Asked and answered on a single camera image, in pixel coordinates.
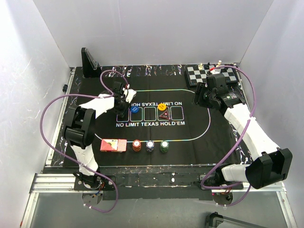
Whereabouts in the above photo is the green poker chip stack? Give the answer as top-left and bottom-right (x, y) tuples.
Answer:
(160, 141), (169, 153)

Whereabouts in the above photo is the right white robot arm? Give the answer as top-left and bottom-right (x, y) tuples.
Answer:
(193, 73), (293, 189)

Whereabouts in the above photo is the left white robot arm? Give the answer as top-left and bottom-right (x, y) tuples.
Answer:
(63, 82), (137, 190)

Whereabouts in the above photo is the yellow big blind button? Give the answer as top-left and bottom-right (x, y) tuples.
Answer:
(158, 103), (167, 111)

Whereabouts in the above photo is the aluminium rail frame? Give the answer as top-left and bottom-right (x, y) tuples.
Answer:
(22, 65), (297, 228)

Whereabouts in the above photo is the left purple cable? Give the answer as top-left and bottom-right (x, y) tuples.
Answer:
(40, 69), (130, 212)

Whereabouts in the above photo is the black white chess board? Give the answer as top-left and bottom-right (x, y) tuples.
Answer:
(184, 65), (239, 89)

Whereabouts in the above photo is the red playing card deck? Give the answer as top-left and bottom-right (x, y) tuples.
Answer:
(100, 139), (127, 152)

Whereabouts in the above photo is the blue small blind button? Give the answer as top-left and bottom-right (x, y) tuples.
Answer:
(130, 106), (139, 113)

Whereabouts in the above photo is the black poker table mat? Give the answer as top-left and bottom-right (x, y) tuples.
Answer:
(63, 65), (240, 167)

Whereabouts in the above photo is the black device bottom corner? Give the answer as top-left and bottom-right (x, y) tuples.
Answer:
(205, 212), (263, 228)

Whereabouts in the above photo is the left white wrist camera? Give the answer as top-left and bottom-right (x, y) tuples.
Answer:
(123, 89), (137, 103)

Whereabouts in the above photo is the blue poker chip stack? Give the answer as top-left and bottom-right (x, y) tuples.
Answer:
(146, 140), (154, 152)

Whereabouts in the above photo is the red poker chip stack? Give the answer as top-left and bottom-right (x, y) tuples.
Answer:
(132, 140), (142, 152)

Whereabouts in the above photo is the black card shoe holder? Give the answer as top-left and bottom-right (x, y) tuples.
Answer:
(81, 47), (101, 78)

